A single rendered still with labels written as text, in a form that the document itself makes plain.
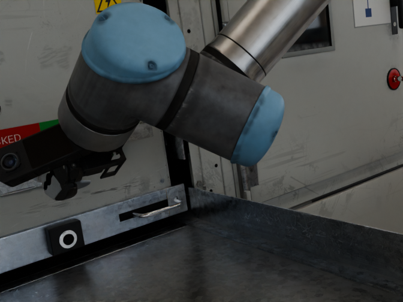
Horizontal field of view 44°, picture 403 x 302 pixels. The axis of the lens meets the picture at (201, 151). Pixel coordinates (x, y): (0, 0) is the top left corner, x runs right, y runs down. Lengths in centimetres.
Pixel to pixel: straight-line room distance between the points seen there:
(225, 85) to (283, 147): 66
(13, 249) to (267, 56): 54
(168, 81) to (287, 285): 37
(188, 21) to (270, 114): 54
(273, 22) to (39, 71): 44
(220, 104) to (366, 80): 91
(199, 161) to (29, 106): 35
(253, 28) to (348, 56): 69
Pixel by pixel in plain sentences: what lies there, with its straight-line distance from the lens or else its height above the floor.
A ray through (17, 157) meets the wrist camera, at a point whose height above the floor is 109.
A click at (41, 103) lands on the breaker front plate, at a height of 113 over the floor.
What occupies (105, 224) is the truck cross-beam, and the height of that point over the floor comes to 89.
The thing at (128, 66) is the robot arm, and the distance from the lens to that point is 46.
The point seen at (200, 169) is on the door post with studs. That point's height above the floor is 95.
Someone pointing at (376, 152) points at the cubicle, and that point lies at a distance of 142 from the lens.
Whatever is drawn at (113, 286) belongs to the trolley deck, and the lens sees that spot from 82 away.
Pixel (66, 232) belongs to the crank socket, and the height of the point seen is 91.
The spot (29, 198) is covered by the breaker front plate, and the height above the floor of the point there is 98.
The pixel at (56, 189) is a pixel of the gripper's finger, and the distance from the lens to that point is 72.
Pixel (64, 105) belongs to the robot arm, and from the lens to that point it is 57.
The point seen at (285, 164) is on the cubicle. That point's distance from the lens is 116.
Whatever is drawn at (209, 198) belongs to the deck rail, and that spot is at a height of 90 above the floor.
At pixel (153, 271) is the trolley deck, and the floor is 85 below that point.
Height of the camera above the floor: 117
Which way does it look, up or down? 10 degrees down
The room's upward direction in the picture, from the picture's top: 8 degrees counter-clockwise
